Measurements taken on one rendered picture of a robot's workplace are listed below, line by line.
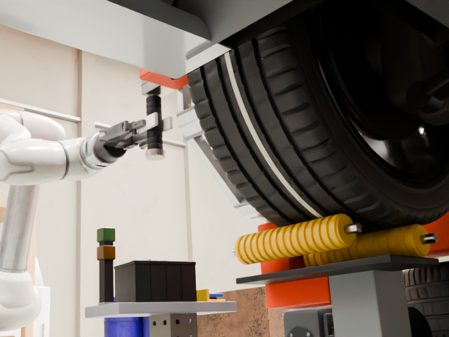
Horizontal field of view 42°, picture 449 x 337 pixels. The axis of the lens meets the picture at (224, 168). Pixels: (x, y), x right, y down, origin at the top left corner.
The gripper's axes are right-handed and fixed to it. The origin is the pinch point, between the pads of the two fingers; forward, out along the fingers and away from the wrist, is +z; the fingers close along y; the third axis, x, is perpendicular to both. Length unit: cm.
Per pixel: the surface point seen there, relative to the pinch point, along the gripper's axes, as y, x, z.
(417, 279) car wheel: -73, -36, 20
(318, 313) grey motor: -39, -44, 12
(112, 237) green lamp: -11.9, -19.9, -36.4
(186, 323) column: -35, -44, -33
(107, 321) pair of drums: -349, -25, -568
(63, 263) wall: -460, 92, -889
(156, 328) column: -29, -45, -40
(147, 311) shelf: -18, -40, -30
